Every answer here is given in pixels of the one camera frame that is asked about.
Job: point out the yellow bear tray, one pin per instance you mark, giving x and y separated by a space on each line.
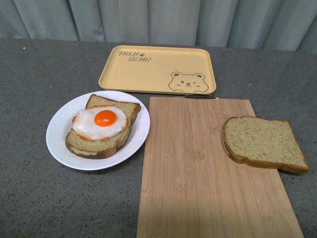
164 70

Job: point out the white round plate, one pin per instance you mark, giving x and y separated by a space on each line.
61 124

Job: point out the grey pleated curtain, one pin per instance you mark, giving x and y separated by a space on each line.
251 24

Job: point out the bamboo cutting board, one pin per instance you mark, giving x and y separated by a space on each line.
192 189

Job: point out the fried egg toy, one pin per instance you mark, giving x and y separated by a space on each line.
100 123

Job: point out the metal cutting board handle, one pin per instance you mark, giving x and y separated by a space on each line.
200 96

